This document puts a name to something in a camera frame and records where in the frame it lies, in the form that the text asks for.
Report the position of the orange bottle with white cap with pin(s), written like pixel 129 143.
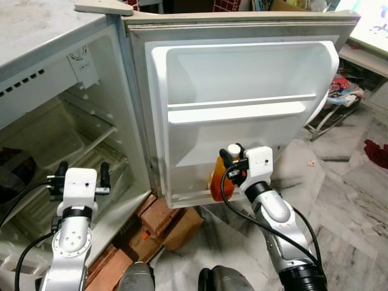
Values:
pixel 217 185

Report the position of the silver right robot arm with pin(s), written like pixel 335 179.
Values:
pixel 276 209

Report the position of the white-lined fridge door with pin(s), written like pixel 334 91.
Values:
pixel 242 79

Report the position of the white fridge thermostat housing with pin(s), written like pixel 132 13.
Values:
pixel 82 66

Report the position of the grey fridge cabinet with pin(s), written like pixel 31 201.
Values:
pixel 36 36

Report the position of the beige fridge hinge cover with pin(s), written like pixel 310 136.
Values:
pixel 103 7

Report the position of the dark red cloth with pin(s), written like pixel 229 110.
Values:
pixel 377 154

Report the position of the brown block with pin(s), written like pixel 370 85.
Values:
pixel 182 227

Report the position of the colourful baby bouncer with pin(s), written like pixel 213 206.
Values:
pixel 342 91

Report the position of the grey robot right leg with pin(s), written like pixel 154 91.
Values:
pixel 227 280

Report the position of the grey robot leg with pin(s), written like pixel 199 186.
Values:
pixel 227 280
pixel 136 279

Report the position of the grey robot left leg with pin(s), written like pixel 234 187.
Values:
pixel 136 279

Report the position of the bright white screen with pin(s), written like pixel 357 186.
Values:
pixel 367 21

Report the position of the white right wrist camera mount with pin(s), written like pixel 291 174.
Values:
pixel 259 163

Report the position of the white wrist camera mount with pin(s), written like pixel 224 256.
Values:
pixel 77 188
pixel 259 163

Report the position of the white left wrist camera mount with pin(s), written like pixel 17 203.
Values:
pixel 77 188

